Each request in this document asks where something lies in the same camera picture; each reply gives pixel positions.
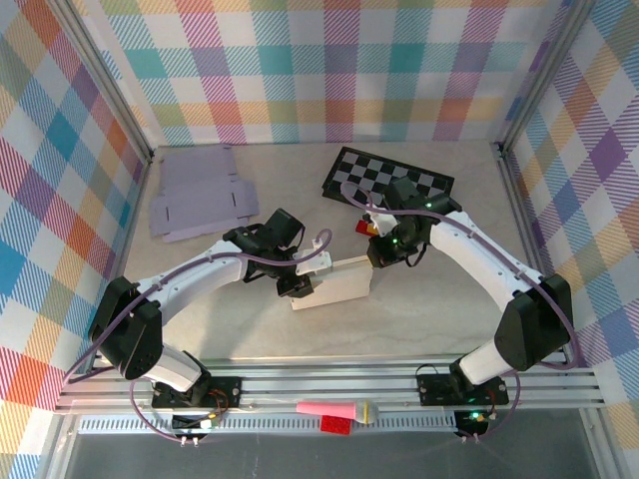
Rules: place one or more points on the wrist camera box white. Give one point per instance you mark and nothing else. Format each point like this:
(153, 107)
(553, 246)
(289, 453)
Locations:
(314, 262)
(382, 222)

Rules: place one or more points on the wide aluminium frame rail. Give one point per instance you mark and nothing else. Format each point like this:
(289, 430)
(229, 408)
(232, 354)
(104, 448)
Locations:
(324, 384)

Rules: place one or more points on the black grey chessboard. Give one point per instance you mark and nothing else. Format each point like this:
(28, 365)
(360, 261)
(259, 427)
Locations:
(369, 172)

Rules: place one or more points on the large red toy brick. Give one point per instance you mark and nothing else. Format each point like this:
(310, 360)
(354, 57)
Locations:
(335, 425)

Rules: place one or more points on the small red toy brick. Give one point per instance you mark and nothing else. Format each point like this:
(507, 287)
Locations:
(360, 227)

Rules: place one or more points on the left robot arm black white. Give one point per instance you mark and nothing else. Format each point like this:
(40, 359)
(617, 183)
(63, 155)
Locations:
(190, 279)

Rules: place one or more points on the pink toy microphone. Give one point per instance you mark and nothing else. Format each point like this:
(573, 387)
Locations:
(329, 410)

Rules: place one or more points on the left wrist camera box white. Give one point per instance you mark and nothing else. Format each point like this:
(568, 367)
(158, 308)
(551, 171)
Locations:
(314, 262)

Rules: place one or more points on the narrow aluminium frame rail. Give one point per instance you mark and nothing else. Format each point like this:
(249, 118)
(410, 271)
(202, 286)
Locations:
(135, 199)
(524, 234)

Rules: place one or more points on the yellow toy brick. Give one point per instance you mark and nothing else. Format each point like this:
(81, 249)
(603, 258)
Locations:
(370, 229)

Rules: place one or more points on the white paper box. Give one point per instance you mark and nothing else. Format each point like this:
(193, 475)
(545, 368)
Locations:
(339, 287)

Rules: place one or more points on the aluminium frame post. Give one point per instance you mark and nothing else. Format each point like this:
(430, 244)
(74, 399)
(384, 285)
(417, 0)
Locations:
(544, 70)
(100, 75)

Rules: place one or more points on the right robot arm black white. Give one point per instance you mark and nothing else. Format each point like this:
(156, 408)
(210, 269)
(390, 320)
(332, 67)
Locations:
(474, 259)

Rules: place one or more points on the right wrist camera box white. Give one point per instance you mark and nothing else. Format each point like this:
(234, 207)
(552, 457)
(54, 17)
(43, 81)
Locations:
(382, 222)

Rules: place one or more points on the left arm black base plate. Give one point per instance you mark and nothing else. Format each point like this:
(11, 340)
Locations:
(224, 394)

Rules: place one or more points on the lilac paper box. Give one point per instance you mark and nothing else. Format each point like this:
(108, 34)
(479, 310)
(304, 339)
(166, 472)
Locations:
(199, 189)

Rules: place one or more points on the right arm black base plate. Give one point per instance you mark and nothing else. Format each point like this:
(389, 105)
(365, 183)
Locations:
(434, 391)

